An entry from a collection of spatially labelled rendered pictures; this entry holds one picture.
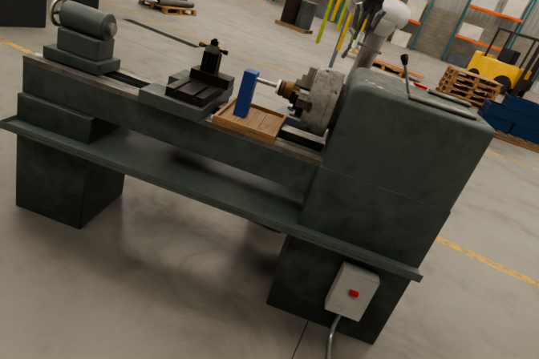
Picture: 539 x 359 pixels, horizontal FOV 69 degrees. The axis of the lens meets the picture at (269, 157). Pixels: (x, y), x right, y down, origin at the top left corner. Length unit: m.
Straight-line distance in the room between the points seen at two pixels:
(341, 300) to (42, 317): 1.33
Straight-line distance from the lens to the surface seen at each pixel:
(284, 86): 1.84
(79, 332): 1.97
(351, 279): 1.94
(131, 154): 2.09
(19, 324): 2.01
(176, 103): 1.79
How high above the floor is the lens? 1.54
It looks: 24 degrees down
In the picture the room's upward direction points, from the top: 18 degrees clockwise
